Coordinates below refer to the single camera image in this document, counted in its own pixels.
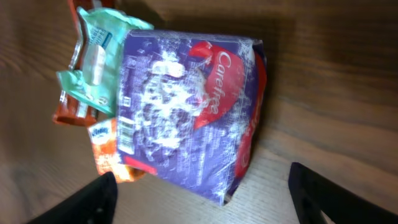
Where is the purple Carefree pad package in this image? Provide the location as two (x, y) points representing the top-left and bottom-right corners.
(117, 30), (267, 205)

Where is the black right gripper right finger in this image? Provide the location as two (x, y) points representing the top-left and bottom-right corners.
(288, 162), (397, 224)

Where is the orange tissue pack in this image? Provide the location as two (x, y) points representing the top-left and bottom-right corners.
(88, 118), (146, 183)

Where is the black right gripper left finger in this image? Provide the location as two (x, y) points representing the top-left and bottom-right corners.
(28, 172), (118, 224)

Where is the teal wipes packet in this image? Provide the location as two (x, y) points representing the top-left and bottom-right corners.
(57, 7), (154, 117)

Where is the red snack wrapper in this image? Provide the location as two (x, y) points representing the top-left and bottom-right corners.
(52, 0), (115, 126)

